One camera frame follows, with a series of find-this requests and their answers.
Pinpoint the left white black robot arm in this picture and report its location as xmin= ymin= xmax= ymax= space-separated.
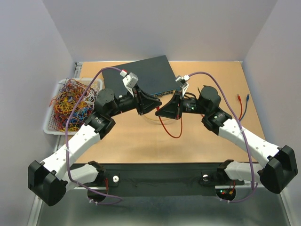
xmin=28 ymin=86 xmax=162 ymax=206

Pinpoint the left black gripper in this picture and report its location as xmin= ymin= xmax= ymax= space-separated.
xmin=109 ymin=83 xmax=162 ymax=117

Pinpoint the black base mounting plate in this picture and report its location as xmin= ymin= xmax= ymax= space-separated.
xmin=85 ymin=162 xmax=244 ymax=198

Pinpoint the blue ethernet cable right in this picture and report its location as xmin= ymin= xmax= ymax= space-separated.
xmin=239 ymin=94 xmax=250 ymax=121

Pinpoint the purple camera cable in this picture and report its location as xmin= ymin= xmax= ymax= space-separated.
xmin=64 ymin=67 xmax=123 ymax=205
xmin=189 ymin=71 xmax=259 ymax=203

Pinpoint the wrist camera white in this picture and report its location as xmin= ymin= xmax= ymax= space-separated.
xmin=175 ymin=75 xmax=190 ymax=96
xmin=119 ymin=70 xmax=139 ymax=96

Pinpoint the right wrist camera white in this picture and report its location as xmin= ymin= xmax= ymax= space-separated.
xmin=175 ymin=75 xmax=190 ymax=96

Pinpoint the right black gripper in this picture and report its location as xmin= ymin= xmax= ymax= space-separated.
xmin=155 ymin=90 xmax=209 ymax=120

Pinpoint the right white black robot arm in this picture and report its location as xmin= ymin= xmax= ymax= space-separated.
xmin=156 ymin=86 xmax=298 ymax=194

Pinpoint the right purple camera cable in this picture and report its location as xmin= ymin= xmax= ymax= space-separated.
xmin=189 ymin=71 xmax=259 ymax=203

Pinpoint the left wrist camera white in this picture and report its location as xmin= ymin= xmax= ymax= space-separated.
xmin=119 ymin=70 xmax=139 ymax=96

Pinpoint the red ethernet cable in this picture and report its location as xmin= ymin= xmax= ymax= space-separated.
xmin=237 ymin=93 xmax=244 ymax=121
xmin=156 ymin=107 xmax=183 ymax=138

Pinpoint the dark blue network switch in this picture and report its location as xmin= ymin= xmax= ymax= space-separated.
xmin=102 ymin=55 xmax=180 ymax=96

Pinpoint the white perforated plastic basket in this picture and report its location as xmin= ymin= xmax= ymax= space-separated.
xmin=43 ymin=78 xmax=103 ymax=135

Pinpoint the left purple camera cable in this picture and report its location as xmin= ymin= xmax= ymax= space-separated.
xmin=64 ymin=67 xmax=123 ymax=205

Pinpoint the tangled colourful cable pile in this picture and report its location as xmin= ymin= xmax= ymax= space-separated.
xmin=48 ymin=79 xmax=101 ymax=132

